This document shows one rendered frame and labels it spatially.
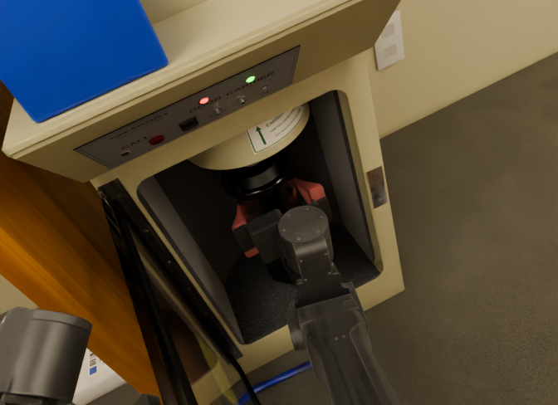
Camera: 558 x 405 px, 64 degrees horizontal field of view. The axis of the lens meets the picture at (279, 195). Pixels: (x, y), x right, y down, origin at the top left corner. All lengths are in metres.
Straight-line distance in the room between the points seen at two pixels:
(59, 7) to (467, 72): 1.06
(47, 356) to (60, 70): 0.20
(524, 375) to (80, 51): 0.68
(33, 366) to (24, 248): 0.10
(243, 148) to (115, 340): 0.25
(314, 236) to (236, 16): 0.24
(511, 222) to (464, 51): 0.48
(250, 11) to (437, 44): 0.83
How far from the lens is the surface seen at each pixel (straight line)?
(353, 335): 0.44
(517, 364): 0.77
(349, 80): 0.52
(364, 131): 0.56
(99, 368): 0.91
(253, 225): 0.61
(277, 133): 0.53
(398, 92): 1.14
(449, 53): 1.19
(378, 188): 0.62
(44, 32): 0.32
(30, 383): 0.37
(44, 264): 0.44
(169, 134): 0.42
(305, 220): 0.50
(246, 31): 0.33
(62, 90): 0.33
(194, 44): 0.35
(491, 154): 1.06
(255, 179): 0.61
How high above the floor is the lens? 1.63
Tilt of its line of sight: 41 degrees down
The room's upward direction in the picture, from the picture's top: 22 degrees counter-clockwise
